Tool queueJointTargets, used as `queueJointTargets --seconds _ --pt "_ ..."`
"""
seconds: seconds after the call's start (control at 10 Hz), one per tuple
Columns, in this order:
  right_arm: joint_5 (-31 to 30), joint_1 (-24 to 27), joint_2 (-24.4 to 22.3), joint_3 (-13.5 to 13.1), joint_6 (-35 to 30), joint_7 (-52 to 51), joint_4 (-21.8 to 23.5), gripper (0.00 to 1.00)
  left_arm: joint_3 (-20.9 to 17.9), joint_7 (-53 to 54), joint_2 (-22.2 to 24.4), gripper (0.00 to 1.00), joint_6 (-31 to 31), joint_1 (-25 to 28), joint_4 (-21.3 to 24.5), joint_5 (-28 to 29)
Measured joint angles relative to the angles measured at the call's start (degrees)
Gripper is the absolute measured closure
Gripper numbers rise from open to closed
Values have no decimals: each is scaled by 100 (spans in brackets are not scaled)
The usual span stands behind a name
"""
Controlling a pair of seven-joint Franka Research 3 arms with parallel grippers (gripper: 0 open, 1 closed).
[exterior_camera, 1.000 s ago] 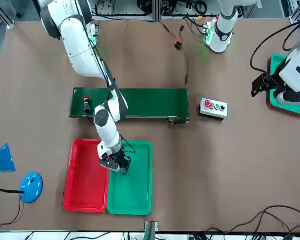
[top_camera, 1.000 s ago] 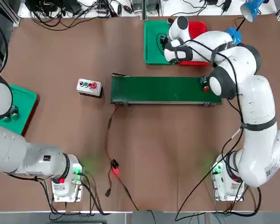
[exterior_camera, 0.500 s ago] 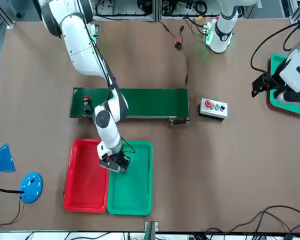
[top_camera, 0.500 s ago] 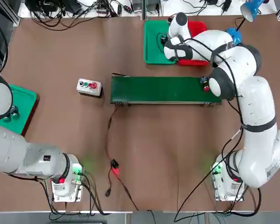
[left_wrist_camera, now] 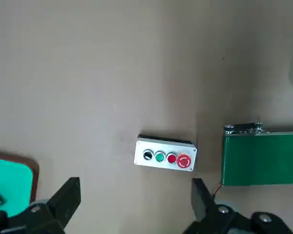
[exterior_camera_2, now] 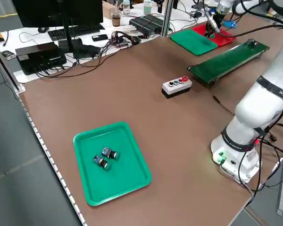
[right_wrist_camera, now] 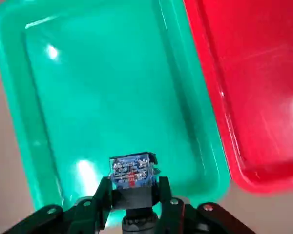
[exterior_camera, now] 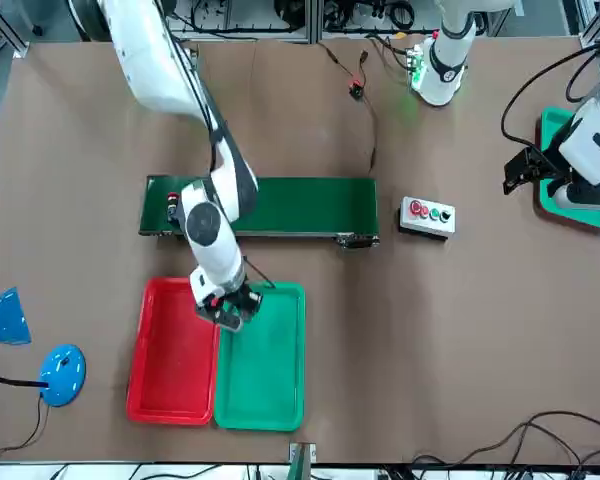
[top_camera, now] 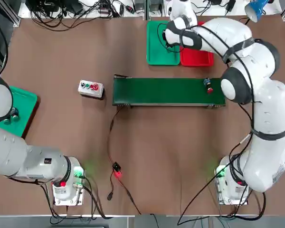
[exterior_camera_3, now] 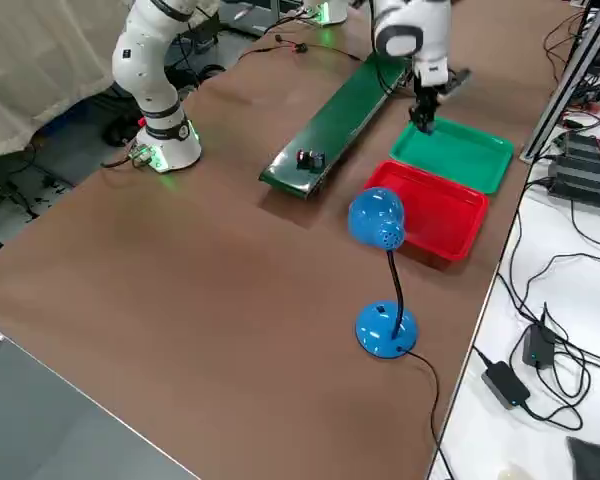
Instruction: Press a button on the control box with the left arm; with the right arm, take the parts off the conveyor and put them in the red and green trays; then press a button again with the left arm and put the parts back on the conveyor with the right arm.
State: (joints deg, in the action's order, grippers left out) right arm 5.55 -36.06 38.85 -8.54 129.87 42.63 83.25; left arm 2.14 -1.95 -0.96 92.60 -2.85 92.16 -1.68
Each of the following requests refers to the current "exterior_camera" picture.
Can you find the black switch module red light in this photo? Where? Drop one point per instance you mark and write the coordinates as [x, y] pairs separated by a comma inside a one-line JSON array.
[[356, 91]]

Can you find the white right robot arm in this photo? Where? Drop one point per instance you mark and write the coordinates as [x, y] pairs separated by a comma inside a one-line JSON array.
[[210, 240]]

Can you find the red plastic tray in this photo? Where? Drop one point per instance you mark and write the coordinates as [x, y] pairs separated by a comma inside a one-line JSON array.
[[175, 370]]

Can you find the green conveyor belt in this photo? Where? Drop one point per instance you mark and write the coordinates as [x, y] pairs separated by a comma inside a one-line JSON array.
[[305, 205]]

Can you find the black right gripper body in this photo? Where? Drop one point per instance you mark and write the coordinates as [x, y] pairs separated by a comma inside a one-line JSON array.
[[227, 304]]

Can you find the blue desk lamp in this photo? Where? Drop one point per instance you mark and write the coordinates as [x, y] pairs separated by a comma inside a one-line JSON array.
[[62, 375]]

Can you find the grey control box with buttons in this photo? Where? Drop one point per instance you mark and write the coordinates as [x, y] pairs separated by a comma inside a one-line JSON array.
[[410, 217]]

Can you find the green plastic tray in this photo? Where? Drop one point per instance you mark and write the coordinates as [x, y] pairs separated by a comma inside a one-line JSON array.
[[260, 370], [560, 215]]

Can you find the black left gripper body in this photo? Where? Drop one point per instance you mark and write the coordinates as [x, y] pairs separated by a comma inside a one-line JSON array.
[[557, 172]]

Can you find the aluminium frame upright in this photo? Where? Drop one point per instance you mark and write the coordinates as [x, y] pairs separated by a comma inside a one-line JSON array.
[[314, 20]]

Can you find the red-capped push button part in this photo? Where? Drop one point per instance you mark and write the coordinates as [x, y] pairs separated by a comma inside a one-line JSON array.
[[171, 202]]

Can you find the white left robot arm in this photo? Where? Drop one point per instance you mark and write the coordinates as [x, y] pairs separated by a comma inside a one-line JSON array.
[[447, 70]]

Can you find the aluminium frame post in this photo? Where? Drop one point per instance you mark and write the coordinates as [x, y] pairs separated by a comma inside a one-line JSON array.
[[302, 460]]

